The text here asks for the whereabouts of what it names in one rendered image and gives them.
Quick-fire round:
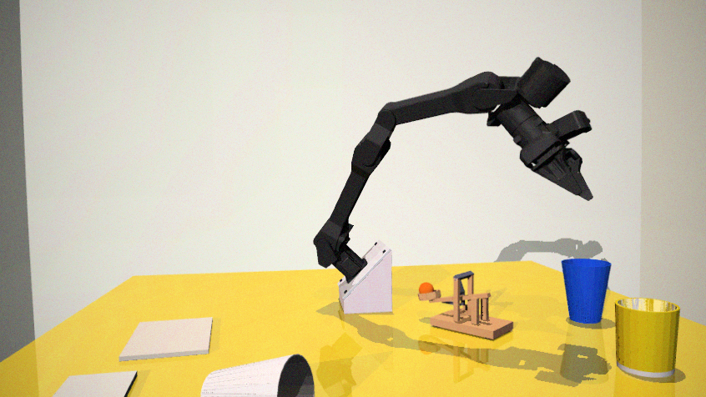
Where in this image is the brown wooden catapult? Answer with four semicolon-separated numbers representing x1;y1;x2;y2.
418;271;513;340

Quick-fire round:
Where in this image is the blue plastic cup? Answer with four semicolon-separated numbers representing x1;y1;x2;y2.
562;259;612;324

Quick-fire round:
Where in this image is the orange ball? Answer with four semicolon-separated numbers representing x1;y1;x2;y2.
419;283;434;294

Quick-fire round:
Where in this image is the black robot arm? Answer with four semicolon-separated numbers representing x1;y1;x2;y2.
313;57;592;284

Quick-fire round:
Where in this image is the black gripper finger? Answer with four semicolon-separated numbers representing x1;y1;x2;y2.
532;145;582;195
568;158;593;201

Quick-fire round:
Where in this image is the yellow cup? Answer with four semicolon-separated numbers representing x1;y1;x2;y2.
615;298;680;378

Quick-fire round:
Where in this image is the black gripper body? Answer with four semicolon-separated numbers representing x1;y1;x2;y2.
512;116;582;169

